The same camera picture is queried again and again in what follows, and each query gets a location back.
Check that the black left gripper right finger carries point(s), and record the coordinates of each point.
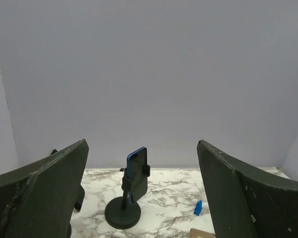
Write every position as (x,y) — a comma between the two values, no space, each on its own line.
(245,201)

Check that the dark phone on corner stand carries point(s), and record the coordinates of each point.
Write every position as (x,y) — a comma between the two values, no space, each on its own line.
(79,196)

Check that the wooden chessboard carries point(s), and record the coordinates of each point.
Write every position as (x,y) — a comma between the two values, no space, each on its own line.
(195,233)

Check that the small blue plastic piece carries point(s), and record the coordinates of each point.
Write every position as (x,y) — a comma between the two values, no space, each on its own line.
(198,208)

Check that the black round-base phone stand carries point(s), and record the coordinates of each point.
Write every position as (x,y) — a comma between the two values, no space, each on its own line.
(119,213)

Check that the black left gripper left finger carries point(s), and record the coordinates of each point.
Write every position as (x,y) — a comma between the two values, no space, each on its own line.
(37,200)

